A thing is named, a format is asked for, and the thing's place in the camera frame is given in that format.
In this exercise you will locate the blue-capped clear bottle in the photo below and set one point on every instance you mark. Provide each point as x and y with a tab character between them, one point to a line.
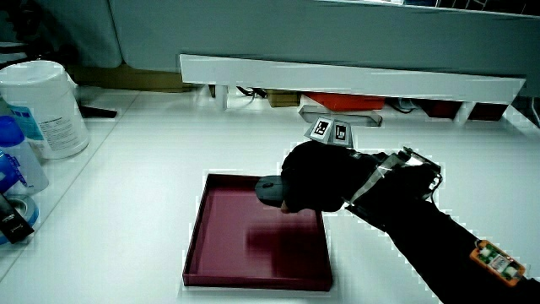
17	160

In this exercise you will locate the brown cardboard box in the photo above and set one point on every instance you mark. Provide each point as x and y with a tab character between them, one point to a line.
282	98

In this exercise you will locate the black rectangular box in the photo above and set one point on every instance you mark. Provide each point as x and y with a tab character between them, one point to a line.
12	221

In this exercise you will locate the person's right forearm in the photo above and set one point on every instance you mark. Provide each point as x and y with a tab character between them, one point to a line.
422	236

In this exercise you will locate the dark grey computer mouse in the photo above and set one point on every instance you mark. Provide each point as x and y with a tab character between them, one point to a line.
272	190

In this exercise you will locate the brown wooden board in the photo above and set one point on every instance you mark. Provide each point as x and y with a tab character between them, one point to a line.
126	78

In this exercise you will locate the maroon square plate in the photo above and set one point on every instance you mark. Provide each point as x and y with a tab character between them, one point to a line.
253	240

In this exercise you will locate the orange sensor module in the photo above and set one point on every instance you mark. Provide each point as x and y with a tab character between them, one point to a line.
498	262

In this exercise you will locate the dark red box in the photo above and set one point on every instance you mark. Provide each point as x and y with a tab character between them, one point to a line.
441	108
487	112

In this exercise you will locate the black flat object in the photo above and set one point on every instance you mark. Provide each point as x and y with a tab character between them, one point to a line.
98	112

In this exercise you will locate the person's right hand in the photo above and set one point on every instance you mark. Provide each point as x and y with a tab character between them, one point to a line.
316	177

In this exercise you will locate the white desk riser shelf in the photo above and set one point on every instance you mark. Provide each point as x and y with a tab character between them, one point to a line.
337	80

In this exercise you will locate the blue tape roll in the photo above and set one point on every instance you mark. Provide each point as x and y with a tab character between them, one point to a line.
25	209

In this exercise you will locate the silver metal tray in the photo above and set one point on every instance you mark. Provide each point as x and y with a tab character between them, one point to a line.
337	114

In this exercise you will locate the orange flat box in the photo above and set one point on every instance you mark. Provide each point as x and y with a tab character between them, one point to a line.
348	101

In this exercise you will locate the white plastic tub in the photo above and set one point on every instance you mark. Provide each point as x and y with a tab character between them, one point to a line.
44	105

